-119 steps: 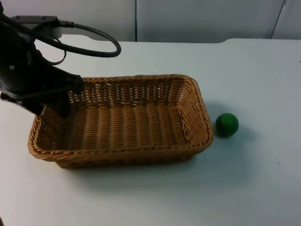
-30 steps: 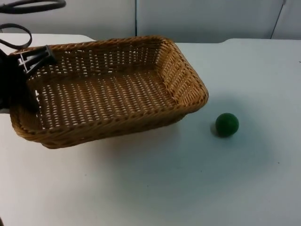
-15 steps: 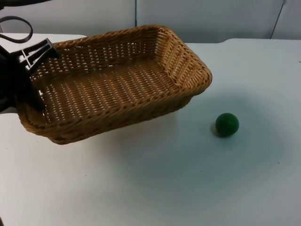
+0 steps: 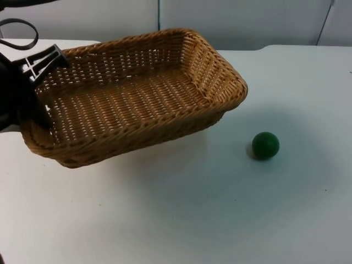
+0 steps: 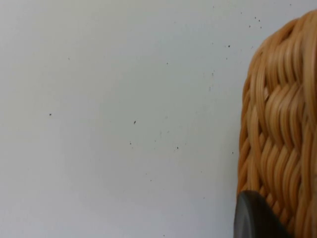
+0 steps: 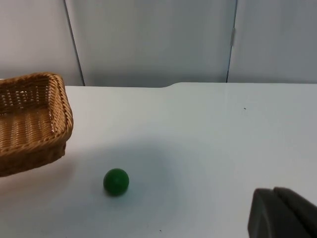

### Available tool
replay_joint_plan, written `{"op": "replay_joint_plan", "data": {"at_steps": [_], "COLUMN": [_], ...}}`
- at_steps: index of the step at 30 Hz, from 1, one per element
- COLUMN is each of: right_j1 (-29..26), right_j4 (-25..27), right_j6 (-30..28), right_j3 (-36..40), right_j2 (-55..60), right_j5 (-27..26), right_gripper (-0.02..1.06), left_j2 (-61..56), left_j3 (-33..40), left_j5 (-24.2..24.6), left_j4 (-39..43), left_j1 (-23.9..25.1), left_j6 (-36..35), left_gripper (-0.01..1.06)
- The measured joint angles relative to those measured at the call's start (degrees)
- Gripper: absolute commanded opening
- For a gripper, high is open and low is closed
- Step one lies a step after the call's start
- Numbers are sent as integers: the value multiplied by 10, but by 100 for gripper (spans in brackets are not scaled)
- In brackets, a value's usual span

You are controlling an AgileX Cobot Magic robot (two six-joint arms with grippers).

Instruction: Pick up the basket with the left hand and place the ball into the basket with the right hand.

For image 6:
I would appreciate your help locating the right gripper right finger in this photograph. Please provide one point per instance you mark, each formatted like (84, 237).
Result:
(299, 208)

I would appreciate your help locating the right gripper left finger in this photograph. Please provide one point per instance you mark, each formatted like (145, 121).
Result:
(267, 218)

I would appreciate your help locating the green ball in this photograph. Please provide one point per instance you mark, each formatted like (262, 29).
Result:
(116, 182)

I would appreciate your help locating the pale brown wicker basket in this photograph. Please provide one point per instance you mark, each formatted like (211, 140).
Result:
(32, 129)

